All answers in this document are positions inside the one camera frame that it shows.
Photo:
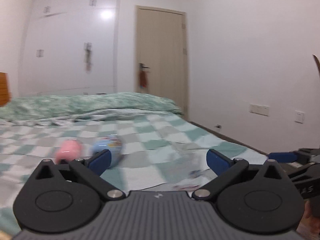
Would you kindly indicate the blue cartoon cup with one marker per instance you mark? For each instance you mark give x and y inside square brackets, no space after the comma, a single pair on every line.
[113,144]

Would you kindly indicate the pink cup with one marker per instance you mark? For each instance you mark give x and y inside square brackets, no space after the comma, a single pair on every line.
[69,150]

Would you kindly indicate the hanging ornament on wardrobe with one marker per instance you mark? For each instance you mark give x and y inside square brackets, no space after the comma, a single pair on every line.
[88,56]

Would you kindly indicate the beige door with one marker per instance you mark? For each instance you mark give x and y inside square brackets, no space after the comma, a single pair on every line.
[161,44]

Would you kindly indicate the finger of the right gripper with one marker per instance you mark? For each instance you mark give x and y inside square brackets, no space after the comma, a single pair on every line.
[283,157]

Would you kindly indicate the brown cloth on handle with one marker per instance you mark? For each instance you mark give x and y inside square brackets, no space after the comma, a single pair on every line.
[143,79]

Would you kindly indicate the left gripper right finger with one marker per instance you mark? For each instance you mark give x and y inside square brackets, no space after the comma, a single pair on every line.
[227,171]

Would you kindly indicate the black door handle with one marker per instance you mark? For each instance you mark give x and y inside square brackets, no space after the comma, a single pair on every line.
[143,67]

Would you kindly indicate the green floral duvet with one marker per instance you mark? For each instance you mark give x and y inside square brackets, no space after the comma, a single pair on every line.
[55,106]

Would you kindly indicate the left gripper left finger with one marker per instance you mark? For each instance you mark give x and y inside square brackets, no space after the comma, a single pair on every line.
[88,172]

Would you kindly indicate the white wall switch panel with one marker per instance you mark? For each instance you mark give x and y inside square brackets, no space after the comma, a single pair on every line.
[259,110]

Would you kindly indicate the white wall socket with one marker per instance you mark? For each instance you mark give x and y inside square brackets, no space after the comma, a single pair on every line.
[299,117]

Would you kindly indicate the green checkered blanket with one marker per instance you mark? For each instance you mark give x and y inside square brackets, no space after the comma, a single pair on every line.
[158,152]

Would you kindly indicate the wooden headboard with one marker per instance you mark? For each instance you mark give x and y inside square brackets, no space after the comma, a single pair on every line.
[5,95]

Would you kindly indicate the white wardrobe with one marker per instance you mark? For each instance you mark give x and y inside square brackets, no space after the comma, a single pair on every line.
[53,58]

